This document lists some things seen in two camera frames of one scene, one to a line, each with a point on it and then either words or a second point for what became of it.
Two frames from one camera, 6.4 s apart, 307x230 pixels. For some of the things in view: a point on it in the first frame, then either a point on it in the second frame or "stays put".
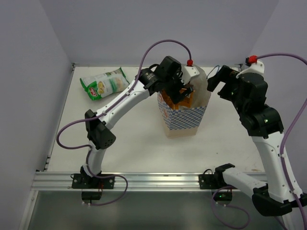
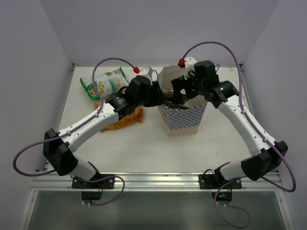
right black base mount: (216, 183) stays put
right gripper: (231, 79) -> (180, 83)
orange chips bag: (186, 102) -> (136, 116)
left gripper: (179, 89) -> (156, 95)
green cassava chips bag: (98, 86) stays put
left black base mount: (91, 187) stays put
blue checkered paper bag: (185, 122) stays put
